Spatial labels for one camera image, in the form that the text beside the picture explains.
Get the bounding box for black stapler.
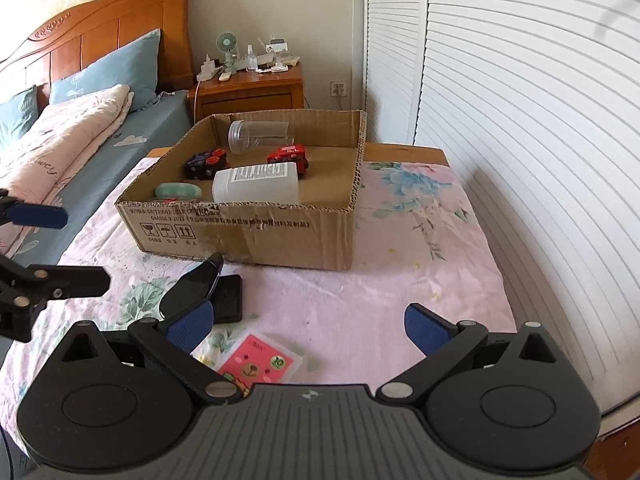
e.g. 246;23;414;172
160;252;244;326

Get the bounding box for blue pillow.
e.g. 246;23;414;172
48;29;162;111
0;85;40;148

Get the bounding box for red toy train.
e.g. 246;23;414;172
266;144;311;178

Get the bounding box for white phone stand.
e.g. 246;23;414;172
257;34;296;72

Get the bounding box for small green desk fan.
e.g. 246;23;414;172
216;32;238;68

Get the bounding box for mint green oval case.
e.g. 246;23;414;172
155;182;203;201

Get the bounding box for blue bedsheet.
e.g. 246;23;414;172
0;95;193;266

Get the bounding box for pink floral cloth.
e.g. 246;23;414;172
0;157;518;461

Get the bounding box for wooden nightstand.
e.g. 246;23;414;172
187;62;306;123

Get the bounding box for white louvered closet door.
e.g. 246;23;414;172
415;0;640;416
365;0;431;146

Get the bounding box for pink card box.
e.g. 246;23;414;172
192;332;304;391

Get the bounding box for brown cardboard box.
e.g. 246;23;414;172
115;109;368;272

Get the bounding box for pink quilt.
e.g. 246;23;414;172
0;83;135;261

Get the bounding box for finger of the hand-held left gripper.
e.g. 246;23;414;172
0;189;69;232
0;255;111;344

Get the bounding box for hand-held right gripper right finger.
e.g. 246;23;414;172
376;302;557;405

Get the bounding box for clear plastic jar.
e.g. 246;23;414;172
228;120;296;154

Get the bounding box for wooden bed headboard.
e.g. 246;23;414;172
0;0;196;106

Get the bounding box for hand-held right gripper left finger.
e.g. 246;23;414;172
56;298;240;406

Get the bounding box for black toy train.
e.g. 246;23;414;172
184;147;228;181

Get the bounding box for white plastic bottle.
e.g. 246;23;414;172
212;162;302;206

